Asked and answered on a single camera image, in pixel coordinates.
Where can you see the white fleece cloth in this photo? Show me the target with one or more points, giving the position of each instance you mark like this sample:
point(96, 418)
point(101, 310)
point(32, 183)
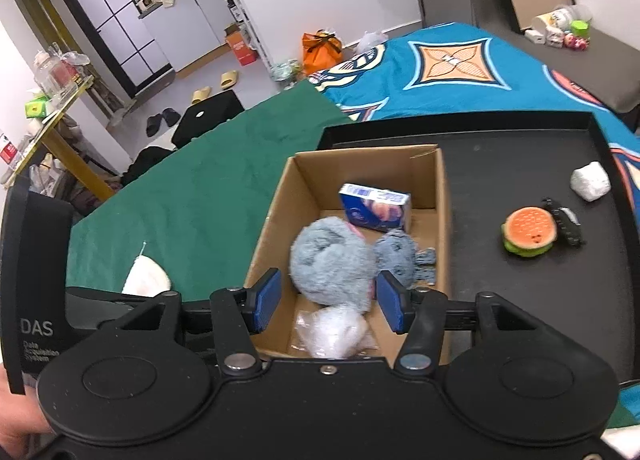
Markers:
point(146, 277)

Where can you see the crumpled clear plastic bag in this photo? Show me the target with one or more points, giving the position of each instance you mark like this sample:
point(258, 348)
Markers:
point(286, 72)

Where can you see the black laptop bag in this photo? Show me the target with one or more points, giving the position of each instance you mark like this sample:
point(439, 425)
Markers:
point(207, 117)

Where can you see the white kitchen counter cabinet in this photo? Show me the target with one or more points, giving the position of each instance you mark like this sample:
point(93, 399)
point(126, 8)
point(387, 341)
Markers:
point(185, 24)

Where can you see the small white box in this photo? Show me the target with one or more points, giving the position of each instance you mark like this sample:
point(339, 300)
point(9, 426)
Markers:
point(535, 36)

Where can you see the grey fluffy plush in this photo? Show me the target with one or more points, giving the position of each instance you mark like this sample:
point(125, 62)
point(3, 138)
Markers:
point(330, 260)

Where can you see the white microwave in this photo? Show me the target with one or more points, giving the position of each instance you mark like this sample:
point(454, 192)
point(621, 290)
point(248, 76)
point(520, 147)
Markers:
point(146, 2)

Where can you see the black slipper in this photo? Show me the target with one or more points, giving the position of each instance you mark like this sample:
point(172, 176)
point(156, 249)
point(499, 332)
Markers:
point(171, 115)
point(154, 125)

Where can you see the yellow framed side table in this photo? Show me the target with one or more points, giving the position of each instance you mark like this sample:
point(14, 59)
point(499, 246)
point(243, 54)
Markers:
point(60, 139)

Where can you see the blue patterned blanket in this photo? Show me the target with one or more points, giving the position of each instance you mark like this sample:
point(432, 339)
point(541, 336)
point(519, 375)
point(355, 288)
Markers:
point(525, 84)

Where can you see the orange gift bag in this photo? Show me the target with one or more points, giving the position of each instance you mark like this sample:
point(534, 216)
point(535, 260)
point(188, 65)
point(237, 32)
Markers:
point(322, 53)

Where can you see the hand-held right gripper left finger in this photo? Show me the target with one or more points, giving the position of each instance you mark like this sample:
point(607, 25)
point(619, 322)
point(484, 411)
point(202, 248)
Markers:
point(265, 302)

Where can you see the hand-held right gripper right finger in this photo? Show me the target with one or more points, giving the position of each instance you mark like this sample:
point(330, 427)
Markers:
point(392, 302)

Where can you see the orange carton box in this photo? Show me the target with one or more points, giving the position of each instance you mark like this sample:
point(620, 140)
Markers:
point(241, 47)

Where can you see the small red toy figure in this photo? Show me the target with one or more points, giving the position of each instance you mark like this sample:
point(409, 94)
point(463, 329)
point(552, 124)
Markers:
point(576, 41)

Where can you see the white crumpled tissue pack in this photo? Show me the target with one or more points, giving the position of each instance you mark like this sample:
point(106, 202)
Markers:
point(591, 180)

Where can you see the black shallow tray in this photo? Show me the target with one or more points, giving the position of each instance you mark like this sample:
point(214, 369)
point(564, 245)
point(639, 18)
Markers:
point(500, 164)

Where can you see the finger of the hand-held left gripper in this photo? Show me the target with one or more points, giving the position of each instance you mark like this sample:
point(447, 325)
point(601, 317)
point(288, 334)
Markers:
point(95, 310)

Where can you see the blue Nivea box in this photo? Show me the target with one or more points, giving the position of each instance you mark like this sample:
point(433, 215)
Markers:
point(372, 207)

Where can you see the green felt mat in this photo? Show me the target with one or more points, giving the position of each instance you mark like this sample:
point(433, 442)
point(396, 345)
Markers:
point(200, 200)

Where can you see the clear jar yellow label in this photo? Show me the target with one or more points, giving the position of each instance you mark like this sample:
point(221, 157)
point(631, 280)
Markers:
point(560, 17)

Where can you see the person's left hand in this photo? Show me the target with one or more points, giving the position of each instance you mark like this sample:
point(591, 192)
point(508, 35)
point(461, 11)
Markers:
point(20, 420)

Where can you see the burger plush toy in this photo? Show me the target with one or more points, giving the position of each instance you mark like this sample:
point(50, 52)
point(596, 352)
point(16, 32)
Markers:
point(529, 232)

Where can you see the white slatted rack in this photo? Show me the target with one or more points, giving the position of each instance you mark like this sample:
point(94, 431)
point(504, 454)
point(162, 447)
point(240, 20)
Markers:
point(247, 24)

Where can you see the brown cardboard box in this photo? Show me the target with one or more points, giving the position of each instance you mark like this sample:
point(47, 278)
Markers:
point(310, 190)

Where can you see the yellow slipper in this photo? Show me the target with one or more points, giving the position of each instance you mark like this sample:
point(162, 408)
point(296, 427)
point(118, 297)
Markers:
point(202, 95)
point(229, 80)

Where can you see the small green cup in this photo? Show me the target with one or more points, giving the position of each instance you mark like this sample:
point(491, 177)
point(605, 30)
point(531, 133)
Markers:
point(580, 28)

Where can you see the grey denim plush toy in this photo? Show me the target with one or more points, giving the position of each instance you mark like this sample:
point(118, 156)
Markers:
point(400, 255)

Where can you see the clear bag of white stuffing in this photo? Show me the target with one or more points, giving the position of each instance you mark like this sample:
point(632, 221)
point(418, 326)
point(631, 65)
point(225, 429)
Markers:
point(335, 335)

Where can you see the small green box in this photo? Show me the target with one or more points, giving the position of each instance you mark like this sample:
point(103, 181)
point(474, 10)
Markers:
point(37, 106)

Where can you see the black framed glass door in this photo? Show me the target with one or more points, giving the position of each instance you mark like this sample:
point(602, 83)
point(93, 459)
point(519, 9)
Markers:
point(115, 19)

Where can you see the small white toy figure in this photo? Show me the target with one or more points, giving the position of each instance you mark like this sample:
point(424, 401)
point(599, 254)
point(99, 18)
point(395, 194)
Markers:
point(555, 35)

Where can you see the small black toy car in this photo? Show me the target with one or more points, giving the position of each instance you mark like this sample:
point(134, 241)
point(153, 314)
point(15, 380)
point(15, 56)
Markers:
point(567, 225)

